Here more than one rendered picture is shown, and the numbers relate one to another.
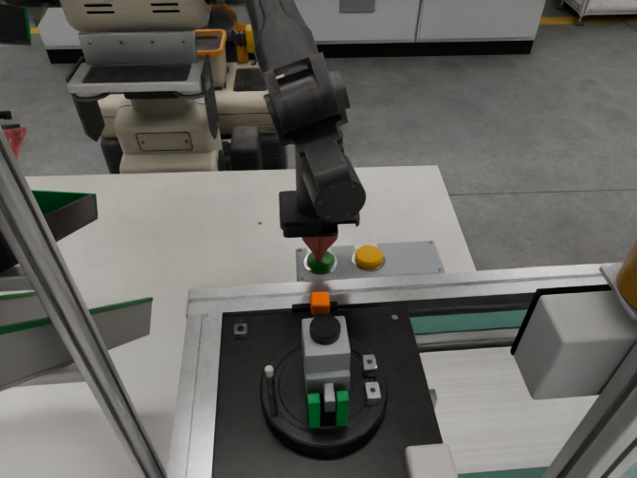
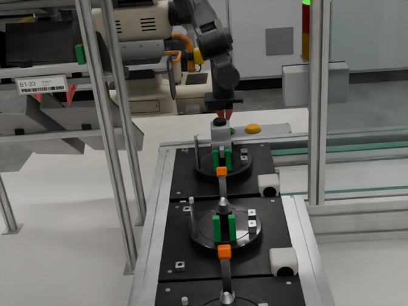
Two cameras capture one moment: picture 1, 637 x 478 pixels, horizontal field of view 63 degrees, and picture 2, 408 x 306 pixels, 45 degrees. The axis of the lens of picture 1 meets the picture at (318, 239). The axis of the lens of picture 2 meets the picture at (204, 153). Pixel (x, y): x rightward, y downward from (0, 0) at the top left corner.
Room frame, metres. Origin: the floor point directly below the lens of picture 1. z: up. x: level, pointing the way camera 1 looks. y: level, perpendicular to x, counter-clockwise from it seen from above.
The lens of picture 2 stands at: (-0.71, -0.11, 1.55)
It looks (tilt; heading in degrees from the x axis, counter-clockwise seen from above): 28 degrees down; 8
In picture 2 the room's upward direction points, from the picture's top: 6 degrees counter-clockwise
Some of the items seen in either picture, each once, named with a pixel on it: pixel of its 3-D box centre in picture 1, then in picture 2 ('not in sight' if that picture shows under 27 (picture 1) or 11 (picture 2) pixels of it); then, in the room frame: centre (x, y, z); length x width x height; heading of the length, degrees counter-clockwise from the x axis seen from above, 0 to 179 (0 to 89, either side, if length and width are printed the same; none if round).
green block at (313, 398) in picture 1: (314, 411); (215, 160); (0.26, 0.00, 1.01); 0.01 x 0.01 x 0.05; 5
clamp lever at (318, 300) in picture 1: (320, 325); not in sight; (0.35, 0.00, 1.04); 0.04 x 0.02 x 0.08; 5
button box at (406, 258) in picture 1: (367, 273); (252, 139); (0.53, -0.07, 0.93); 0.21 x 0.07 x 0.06; 95
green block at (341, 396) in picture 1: (341, 409); (228, 159); (0.26, -0.02, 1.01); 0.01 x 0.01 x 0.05; 5
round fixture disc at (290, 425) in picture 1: (323, 389); (223, 164); (0.31, -0.01, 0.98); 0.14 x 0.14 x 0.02
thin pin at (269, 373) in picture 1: (271, 392); (197, 152); (0.27, 0.05, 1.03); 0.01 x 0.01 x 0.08
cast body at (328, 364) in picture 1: (325, 356); (220, 135); (0.30, -0.01, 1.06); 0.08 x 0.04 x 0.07; 5
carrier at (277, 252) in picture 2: not in sight; (224, 215); (0.05, -0.03, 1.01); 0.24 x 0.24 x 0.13; 5
